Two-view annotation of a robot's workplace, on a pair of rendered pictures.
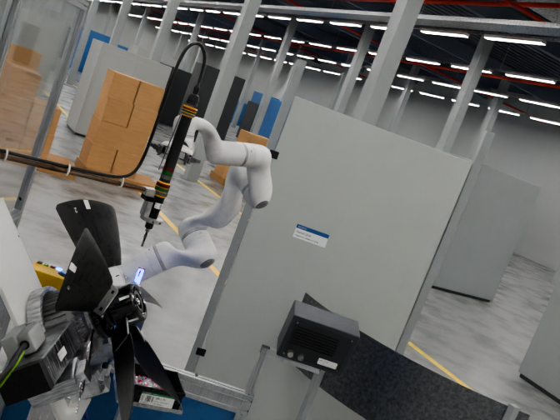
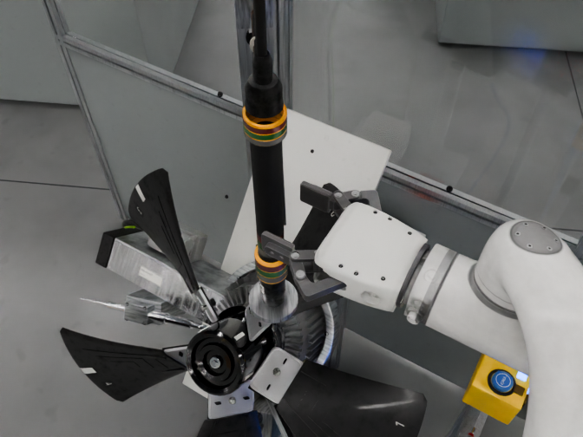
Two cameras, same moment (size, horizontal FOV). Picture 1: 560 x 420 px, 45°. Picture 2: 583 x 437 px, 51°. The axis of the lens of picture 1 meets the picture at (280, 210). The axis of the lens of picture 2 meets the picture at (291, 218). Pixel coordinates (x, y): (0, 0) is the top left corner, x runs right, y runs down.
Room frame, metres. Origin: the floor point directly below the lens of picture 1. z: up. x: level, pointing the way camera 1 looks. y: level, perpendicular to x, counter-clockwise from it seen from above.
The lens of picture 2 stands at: (2.29, 0.02, 2.21)
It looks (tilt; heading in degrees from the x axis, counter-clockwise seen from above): 52 degrees down; 127
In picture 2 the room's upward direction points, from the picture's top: straight up
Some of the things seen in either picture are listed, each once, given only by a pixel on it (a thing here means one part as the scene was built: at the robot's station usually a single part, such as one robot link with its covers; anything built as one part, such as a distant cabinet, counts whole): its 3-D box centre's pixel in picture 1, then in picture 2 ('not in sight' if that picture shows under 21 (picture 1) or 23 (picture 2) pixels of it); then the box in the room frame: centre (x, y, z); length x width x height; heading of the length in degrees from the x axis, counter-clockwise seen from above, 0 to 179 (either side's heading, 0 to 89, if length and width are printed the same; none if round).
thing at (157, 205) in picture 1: (172, 157); (269, 214); (2.00, 0.36, 1.65); 0.04 x 0.04 x 0.46
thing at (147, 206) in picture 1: (152, 205); (271, 277); (2.00, 0.36, 1.49); 0.09 x 0.07 x 0.10; 131
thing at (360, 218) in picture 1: (328, 273); not in sight; (3.90, -0.40, 1.10); 1.21 x 0.05 x 2.20; 96
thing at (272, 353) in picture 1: (290, 359); not in sight; (2.43, -0.23, 1.04); 0.24 x 0.03 x 0.03; 96
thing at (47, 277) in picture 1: (49, 283); (501, 374); (2.33, 0.69, 1.02); 0.16 x 0.10 x 0.11; 96
